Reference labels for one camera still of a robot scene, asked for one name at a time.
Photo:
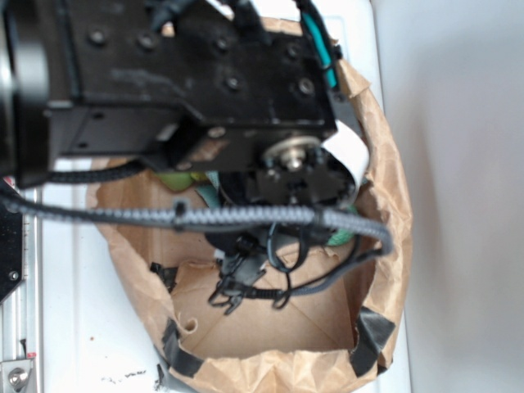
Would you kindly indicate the fuzzy lime green toy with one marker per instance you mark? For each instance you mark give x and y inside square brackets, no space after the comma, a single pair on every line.
[180,181]

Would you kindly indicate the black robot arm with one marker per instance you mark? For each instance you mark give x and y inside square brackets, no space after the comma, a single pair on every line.
[32,86]

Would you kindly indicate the metal corner bracket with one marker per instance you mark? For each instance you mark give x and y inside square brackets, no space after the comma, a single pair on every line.
[18,376]

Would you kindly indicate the teal blue cloth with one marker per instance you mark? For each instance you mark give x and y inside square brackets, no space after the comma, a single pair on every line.
[208,188]

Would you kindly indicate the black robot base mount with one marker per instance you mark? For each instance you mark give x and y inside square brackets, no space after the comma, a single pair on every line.
[12,251]

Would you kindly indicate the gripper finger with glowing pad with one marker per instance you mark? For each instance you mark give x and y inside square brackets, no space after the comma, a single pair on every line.
[346,146]

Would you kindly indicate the teal green ball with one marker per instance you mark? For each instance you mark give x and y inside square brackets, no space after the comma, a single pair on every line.
[342,236]

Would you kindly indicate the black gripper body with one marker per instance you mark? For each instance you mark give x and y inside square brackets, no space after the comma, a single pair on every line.
[179,86]

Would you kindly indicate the aluminium frame rail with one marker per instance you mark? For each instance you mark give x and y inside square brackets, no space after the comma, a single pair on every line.
[22,311]

